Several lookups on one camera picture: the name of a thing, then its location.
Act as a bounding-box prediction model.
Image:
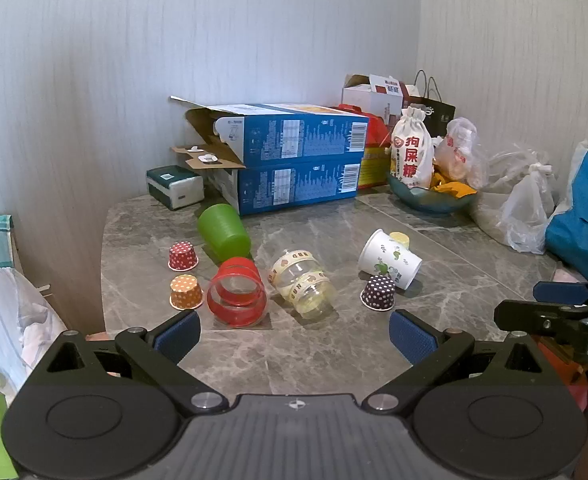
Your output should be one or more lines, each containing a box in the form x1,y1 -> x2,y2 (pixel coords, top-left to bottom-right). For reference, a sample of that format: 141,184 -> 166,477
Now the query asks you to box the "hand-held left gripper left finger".
24,309 -> 228,415

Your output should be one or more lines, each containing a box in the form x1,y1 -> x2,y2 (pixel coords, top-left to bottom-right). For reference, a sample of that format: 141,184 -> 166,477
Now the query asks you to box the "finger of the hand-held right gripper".
533,280 -> 588,307
493,300 -> 588,361

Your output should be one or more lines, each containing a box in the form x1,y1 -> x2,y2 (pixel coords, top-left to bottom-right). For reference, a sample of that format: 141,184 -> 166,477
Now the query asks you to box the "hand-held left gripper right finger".
361,309 -> 566,414

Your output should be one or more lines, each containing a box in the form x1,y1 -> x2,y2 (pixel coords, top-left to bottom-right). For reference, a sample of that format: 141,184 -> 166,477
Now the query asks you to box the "red transparent plastic cup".
206,256 -> 268,329

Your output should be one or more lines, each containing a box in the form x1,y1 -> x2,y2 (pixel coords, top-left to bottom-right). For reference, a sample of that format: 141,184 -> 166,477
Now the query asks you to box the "orange dotted small paper cup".
169,275 -> 204,311

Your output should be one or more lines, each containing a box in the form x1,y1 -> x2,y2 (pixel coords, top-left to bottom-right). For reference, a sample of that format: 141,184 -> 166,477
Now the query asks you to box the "purple dotted small paper cup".
360,275 -> 396,312

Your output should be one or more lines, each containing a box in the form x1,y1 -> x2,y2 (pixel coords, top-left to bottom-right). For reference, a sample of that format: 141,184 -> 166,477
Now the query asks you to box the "red dotted small paper cup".
168,241 -> 198,272

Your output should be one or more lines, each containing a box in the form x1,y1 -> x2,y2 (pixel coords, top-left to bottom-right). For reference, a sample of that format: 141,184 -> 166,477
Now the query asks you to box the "white leaf-print paper cup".
358,229 -> 423,291

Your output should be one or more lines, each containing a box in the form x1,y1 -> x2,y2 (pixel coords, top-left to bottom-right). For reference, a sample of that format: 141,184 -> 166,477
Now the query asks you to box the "green plastic cup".
197,203 -> 251,264

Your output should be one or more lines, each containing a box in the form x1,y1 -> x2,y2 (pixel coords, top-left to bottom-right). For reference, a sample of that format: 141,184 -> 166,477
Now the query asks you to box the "clear cup with patterned bands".
269,248 -> 338,319

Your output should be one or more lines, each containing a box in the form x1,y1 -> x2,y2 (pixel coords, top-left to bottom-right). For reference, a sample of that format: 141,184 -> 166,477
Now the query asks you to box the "red object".
534,335 -> 588,412

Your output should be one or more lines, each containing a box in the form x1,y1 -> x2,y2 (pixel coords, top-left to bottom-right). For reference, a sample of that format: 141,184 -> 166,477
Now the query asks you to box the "blue plastic bag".
545,126 -> 588,284

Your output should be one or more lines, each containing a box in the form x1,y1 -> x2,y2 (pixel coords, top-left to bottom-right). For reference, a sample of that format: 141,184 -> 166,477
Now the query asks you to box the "clear plastic bag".
473,144 -> 558,255

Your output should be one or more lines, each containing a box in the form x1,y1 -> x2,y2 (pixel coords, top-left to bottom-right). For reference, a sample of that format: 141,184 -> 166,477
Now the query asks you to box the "teal ceramic bowl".
387,172 -> 480,214

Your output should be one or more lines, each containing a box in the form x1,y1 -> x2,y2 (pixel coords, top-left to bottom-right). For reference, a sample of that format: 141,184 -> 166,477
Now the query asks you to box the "green and white tissue box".
146,166 -> 205,211

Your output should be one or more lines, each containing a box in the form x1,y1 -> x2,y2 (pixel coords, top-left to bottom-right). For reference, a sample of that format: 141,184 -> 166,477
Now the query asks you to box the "orange snack packet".
430,169 -> 477,197

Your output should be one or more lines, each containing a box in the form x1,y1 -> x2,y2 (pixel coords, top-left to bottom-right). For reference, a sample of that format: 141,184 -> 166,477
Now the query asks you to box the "white printed cloth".
0,264 -> 71,403

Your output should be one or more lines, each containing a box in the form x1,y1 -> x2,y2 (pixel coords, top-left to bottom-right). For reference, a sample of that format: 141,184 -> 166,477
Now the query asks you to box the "clear snack bag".
434,117 -> 488,189

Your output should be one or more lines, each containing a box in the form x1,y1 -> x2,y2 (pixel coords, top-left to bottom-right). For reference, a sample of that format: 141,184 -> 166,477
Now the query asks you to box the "red gift box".
331,104 -> 393,190

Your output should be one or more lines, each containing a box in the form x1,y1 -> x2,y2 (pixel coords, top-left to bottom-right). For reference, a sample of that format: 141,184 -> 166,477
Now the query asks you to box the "blue cardboard box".
170,145 -> 363,217

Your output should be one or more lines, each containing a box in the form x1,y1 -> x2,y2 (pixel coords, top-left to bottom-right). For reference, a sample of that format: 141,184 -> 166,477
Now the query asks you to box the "black paper bag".
403,70 -> 456,137

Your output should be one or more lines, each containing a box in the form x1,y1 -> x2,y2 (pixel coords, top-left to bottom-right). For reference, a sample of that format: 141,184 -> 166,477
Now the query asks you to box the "upper blue carton box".
170,95 -> 370,168

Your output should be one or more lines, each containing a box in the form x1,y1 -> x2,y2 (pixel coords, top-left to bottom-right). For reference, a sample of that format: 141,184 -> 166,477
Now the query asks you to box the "white and red carton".
343,74 -> 420,134

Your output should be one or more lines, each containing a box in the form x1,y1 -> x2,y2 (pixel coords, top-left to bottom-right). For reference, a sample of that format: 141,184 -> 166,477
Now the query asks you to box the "white drawstring cloth pouch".
389,106 -> 436,190

